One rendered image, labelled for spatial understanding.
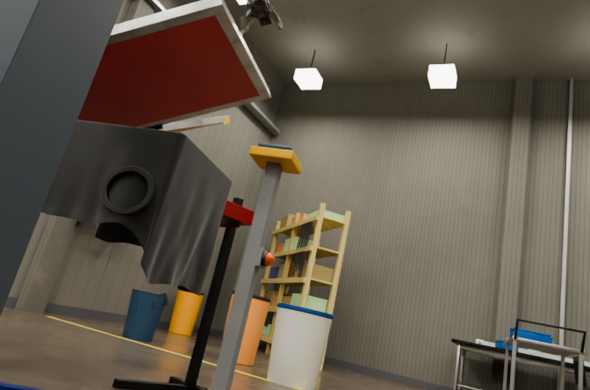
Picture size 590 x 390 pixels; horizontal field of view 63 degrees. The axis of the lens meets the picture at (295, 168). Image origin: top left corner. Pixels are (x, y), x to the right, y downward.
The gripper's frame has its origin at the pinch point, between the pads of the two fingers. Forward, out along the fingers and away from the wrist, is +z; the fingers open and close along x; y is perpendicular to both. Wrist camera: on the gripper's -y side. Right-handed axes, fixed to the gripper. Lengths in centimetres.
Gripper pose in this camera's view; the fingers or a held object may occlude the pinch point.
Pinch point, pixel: (262, 34)
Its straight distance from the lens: 181.6
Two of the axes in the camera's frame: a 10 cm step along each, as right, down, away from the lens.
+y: -2.0, -3.5, -9.2
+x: 9.8, -1.4, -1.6
